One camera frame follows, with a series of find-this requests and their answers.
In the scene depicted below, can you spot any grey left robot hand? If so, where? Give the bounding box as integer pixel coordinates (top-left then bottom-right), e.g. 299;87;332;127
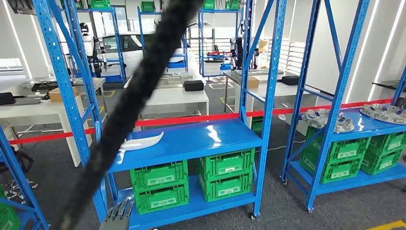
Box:
100;198;135;230

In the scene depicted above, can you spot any white curved plastic part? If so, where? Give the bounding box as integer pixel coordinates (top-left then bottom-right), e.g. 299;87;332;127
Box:
120;131;165;152

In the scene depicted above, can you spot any blue steel shelf rack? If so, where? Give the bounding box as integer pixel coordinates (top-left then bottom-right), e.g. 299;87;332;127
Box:
137;6;189;72
32;0;288;230
198;8;243;79
281;0;406;213
60;0;126;84
0;126;50;230

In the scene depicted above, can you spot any red barrier belt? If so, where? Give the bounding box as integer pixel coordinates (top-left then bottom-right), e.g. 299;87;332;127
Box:
8;98;394;146

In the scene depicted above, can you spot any white table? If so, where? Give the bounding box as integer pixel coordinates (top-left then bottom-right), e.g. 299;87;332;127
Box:
0;95;92;167
139;87;210;116
235;80;318;129

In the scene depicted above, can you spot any grey metal fixture tray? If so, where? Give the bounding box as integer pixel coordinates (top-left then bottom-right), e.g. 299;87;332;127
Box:
23;78;85;90
158;72;194;85

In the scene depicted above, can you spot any black hard case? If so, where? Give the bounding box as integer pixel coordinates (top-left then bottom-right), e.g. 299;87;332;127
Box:
0;92;16;106
184;80;204;92
281;75;300;86

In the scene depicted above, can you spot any white car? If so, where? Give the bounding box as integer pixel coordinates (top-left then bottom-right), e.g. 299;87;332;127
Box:
60;31;188;79

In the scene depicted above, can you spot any white black humanoid robot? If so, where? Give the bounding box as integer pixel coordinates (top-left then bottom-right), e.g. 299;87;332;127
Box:
79;22;107;79
230;36;259;70

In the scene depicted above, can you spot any round grey metal casting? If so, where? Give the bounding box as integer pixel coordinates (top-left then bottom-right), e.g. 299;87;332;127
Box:
360;103;406;125
301;108;355;133

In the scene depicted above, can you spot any dark top table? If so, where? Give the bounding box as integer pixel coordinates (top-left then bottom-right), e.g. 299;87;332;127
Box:
372;80;406;92

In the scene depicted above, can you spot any black braided cable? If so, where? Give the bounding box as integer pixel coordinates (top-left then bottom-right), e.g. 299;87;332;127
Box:
49;0;205;230

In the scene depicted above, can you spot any white floor cable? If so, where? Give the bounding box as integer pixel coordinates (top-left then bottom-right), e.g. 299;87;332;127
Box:
255;139;305;153

